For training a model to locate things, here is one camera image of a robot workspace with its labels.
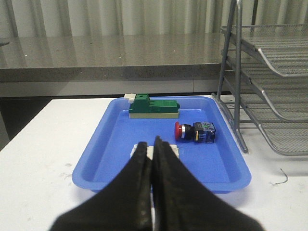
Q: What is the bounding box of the red emergency stop button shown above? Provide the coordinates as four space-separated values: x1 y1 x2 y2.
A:
174 122 216 143

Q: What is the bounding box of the white terminal block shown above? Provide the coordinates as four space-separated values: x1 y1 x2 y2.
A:
130 144 180 160

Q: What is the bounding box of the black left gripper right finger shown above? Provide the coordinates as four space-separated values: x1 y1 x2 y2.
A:
152 137 263 231

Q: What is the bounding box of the grey stone counter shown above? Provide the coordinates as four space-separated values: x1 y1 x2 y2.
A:
0 33 224 98

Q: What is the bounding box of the green terminal block module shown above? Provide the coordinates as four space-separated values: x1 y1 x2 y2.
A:
124 93 180 119

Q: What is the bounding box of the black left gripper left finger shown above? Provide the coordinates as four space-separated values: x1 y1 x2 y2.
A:
50 142 152 231

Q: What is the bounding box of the silver rack frame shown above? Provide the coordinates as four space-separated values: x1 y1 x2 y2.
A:
212 0 248 153

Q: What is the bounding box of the blue plastic tray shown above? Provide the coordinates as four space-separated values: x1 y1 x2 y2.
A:
72 96 251 193

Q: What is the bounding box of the thin grey wire scrap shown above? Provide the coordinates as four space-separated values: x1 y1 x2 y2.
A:
269 168 289 186

